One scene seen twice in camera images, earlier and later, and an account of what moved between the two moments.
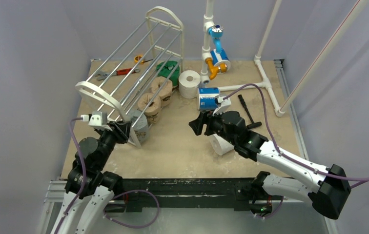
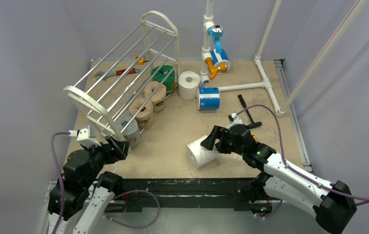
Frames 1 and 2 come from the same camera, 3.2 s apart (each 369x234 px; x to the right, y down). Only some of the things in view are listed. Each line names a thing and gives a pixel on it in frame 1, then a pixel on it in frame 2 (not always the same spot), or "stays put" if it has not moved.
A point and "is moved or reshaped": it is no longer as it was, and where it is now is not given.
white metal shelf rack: x=130 y=79 is moved or reshaped
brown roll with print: x=150 y=104 -> x=142 y=109
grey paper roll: x=139 y=122 is moved or reshaped
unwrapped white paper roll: x=219 y=145 is moved or reshaped
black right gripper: x=209 y=122 -> x=222 y=140
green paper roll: x=167 y=70 is moved or reshaped
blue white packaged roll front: x=206 y=97 stays put
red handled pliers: x=102 y=75 stays put
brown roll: x=162 y=87 -> x=155 y=91
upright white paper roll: x=188 y=89 stays put
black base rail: x=185 y=192 stays put
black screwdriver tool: x=254 y=124 stays put
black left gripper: x=120 y=130 -> x=114 y=150
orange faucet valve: x=214 y=70 stays put
